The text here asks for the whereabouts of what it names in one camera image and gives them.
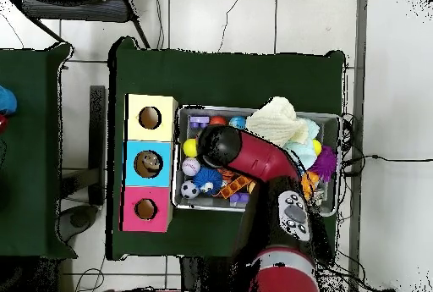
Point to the cream waffle cloth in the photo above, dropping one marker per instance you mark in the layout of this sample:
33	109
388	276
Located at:
274	122

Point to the red round object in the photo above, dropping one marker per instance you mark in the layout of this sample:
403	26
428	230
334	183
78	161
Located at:
2	123

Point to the mint green waffle cloth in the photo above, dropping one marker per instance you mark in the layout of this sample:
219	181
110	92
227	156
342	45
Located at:
301	155

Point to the wooden box with three holes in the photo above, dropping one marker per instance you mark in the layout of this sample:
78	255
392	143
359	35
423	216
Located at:
149	133

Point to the white baseball with red stitching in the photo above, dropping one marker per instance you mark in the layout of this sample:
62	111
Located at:
191	166

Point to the dark green side table cloth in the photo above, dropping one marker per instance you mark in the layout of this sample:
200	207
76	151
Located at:
30	170

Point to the purple spiky toy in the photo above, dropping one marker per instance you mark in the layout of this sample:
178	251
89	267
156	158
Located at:
325	163

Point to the blue spiky ball toy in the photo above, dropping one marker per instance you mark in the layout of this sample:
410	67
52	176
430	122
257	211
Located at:
207	178

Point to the blue globe ball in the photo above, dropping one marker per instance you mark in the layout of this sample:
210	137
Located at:
237	122

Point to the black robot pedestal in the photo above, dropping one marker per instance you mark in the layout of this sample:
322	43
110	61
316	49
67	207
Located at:
203	275

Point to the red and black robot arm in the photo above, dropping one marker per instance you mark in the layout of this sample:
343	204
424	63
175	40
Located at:
267	160

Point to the blue plastic cup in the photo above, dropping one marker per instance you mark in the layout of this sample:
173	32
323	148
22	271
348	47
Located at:
6	100

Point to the black chair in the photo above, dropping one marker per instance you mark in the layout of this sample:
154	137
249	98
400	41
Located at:
74	7

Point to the shallow mesh metal bin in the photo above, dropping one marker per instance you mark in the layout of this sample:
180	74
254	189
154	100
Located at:
182	204

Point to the long orange block with holes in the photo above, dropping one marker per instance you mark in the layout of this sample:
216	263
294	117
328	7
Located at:
236	185

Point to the orange plastic building block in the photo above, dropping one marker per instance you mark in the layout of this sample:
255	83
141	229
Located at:
309	183

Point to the black flat panel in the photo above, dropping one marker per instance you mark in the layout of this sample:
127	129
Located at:
97	136

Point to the large yellow ball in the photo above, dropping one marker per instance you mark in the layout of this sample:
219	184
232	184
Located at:
188	148

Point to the black and white soccer ball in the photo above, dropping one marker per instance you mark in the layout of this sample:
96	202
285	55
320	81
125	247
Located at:
189	189

